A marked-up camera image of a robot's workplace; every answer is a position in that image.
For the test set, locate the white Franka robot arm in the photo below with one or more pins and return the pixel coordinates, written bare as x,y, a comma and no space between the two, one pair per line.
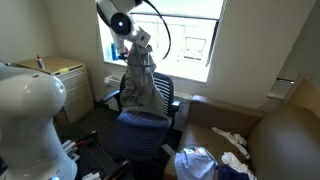
30,113

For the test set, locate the black mesh office chair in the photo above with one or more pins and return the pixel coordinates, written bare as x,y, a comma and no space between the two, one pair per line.
140,133

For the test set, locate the navy blue clothing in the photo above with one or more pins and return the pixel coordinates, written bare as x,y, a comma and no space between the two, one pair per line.
231,173

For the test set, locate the white paper scrap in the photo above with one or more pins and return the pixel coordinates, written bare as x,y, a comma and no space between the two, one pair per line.
168,149

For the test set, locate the blue bottle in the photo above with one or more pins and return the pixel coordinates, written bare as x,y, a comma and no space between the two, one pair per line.
114,51

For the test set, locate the light blue shirt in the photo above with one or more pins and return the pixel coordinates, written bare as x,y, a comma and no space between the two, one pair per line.
195,165

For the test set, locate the light wooden drawer cabinet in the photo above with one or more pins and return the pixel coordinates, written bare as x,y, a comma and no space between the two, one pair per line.
75,90

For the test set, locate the white crumpled cloth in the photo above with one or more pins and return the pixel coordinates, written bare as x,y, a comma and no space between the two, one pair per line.
236,163
233,138

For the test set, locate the black robot stand base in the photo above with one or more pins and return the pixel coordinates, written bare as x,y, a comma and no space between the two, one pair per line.
96,156

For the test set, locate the yellow sticky note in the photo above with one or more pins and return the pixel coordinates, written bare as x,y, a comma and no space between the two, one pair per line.
64,70

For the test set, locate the red white glue bottle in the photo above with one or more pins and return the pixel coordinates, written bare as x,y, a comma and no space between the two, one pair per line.
40,62

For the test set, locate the brown cardboard box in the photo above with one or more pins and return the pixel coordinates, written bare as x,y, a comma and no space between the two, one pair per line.
286,143

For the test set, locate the window with dark frame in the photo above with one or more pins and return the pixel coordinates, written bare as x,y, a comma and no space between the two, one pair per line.
186,43

